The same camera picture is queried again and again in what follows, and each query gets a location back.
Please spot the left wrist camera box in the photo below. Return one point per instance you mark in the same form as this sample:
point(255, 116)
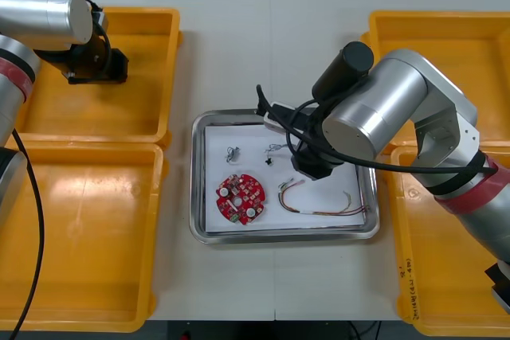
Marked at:
point(101, 20)

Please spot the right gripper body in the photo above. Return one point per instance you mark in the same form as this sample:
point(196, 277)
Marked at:
point(318, 166)

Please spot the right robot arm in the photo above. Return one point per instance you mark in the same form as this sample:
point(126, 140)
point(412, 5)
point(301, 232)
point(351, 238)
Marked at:
point(398, 97)

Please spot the white paper sheet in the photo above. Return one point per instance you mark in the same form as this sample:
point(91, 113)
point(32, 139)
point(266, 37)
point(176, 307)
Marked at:
point(215, 157)

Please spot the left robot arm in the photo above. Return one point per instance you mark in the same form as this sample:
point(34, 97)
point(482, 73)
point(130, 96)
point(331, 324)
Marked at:
point(48, 17)

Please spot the steel tray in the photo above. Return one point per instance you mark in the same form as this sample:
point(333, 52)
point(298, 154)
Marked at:
point(197, 196)

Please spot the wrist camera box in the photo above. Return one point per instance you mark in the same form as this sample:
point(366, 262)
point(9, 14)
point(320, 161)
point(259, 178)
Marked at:
point(101, 20)
point(271, 122)

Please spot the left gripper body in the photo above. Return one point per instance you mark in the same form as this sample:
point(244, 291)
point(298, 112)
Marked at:
point(117, 65)

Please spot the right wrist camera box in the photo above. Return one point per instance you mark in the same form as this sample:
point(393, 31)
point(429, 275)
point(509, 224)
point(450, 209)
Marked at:
point(271, 122)

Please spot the yellow-orange plastic bin with handwriting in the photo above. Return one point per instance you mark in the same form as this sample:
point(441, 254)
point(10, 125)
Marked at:
point(438, 276)

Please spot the round red circuit board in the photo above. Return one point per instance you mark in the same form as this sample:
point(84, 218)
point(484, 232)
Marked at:
point(227, 206)

